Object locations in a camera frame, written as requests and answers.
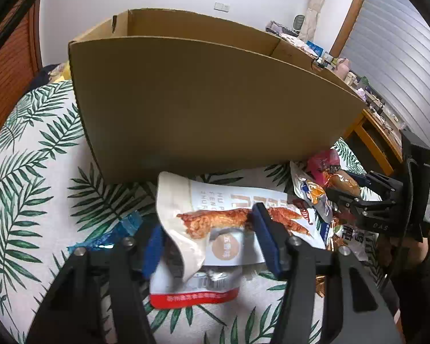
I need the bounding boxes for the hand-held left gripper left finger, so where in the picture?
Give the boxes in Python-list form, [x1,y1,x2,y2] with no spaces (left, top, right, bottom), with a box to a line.
[25,218,165,344]

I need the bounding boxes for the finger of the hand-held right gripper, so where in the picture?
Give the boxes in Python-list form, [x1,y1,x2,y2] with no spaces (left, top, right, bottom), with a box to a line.
[346,171,404,201]
[324,186,396,220]

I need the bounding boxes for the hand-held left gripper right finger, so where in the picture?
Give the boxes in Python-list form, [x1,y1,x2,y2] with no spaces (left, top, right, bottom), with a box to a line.
[249,202,405,344]

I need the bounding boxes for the brown sausage snack packet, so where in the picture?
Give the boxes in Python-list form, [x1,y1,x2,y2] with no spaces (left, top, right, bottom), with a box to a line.
[322,170,362,199]

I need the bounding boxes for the white chicken feet snack packet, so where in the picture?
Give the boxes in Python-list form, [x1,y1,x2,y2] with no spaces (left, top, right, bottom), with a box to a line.
[148,171,327,309]

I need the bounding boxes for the cardboard box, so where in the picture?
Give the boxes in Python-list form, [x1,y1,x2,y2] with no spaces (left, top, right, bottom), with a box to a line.
[68,8,368,185]

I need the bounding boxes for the white black-lettered snack packet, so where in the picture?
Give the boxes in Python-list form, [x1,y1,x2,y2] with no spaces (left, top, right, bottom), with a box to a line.
[324,218,377,262]

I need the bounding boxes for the blue foil wrapper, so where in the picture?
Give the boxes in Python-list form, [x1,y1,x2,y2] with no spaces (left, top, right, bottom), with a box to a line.
[67,211,144,255]

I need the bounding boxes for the pink snack packet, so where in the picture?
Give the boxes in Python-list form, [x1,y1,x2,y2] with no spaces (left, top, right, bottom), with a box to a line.
[306,148,342,183]

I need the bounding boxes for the pink thermos bottle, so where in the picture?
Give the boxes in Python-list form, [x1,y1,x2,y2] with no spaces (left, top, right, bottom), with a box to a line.
[335,57,350,78]

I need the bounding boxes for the grey window blind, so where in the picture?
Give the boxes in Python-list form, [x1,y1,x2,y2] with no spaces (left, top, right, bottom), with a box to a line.
[339,0,430,147]

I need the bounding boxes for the leaf-print blanket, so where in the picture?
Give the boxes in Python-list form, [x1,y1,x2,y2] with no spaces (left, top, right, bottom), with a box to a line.
[0,79,391,344]

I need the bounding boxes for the folded floral cloth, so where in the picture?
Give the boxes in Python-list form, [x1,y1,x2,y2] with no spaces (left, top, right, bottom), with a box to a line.
[279,33,319,58]

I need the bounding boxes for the purple cloth bundle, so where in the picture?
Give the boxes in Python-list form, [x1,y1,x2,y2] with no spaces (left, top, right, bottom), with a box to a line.
[265,21,291,36]

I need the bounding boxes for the beige curtain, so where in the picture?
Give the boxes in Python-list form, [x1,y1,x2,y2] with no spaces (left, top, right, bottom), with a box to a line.
[301,0,335,42]

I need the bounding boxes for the dark blue quilt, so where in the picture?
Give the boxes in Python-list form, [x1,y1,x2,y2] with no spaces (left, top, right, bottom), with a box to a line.
[29,64,63,92]

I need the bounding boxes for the wooden louvered wardrobe door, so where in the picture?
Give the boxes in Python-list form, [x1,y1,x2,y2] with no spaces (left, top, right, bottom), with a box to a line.
[0,0,44,158]

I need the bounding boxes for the wooden window frame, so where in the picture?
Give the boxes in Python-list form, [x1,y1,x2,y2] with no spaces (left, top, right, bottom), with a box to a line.
[331,0,371,58]

